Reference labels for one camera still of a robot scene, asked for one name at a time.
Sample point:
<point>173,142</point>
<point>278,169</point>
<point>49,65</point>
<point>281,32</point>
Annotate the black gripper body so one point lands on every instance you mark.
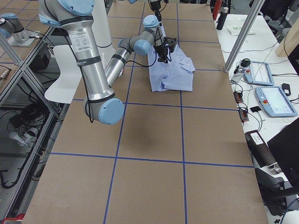
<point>160,49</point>
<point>155,8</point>

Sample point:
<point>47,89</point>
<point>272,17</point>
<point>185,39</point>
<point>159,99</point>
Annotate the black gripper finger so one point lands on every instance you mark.
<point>160,58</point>
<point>159,17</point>
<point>168,56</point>

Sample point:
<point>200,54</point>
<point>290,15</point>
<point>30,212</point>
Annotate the light blue striped shirt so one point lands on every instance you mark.
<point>175,75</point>

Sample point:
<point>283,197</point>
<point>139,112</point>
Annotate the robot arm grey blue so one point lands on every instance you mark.
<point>75,16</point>
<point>150,38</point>

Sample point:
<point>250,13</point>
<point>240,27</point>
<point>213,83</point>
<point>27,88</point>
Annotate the red fire extinguisher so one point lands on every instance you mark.
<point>217,6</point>

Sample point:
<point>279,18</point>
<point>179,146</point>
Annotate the black water bottle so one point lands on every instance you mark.
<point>222,18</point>

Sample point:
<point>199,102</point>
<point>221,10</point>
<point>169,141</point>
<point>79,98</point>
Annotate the white paper with green print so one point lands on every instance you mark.
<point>234,30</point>

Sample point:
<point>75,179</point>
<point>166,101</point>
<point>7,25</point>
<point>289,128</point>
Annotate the orange circuit board upper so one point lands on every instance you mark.
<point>238,97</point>

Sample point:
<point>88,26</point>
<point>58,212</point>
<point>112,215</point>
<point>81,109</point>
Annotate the orange circuit board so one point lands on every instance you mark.
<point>243,114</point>
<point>238,97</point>

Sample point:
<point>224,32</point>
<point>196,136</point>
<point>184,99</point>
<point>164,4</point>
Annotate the teach pendant upper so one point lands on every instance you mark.
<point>259,73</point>

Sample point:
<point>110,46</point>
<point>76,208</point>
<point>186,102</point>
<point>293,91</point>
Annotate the teach pendant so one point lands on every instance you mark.
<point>259,73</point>
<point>274,102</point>

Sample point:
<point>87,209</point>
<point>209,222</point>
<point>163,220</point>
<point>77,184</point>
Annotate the orange circuit board lower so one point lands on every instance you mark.
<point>243,114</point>

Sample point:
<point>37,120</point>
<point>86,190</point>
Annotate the teach pendant lower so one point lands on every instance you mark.
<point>274,102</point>

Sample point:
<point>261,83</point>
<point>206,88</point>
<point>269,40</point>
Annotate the black monitor right edge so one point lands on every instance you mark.
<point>285,149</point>

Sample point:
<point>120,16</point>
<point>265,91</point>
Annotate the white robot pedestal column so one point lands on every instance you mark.
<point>100,26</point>

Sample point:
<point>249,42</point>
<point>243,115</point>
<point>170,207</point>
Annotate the grey aluminium post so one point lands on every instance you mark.
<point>256,6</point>

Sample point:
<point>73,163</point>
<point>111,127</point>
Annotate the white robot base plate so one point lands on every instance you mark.
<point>64,88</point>

